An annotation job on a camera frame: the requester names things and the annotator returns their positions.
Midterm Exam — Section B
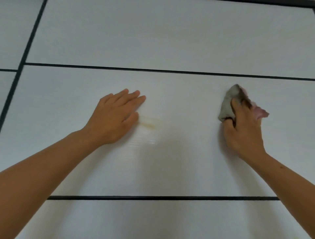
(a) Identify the person's right hand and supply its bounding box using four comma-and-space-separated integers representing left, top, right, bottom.
222, 95, 268, 162

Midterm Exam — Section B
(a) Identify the person's left hand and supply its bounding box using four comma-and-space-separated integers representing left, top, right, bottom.
82, 89, 146, 147

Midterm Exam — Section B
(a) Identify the grey and pink cleaning cloth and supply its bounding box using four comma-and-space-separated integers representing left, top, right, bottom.
218, 84, 270, 122

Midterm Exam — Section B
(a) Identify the person's left forearm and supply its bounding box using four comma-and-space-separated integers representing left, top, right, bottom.
0, 129, 101, 239

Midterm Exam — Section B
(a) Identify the person's right forearm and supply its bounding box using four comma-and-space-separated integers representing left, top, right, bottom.
242, 153, 315, 239

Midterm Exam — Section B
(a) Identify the white cabinet panel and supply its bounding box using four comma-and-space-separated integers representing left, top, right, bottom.
0, 65, 315, 197
26, 0, 315, 80

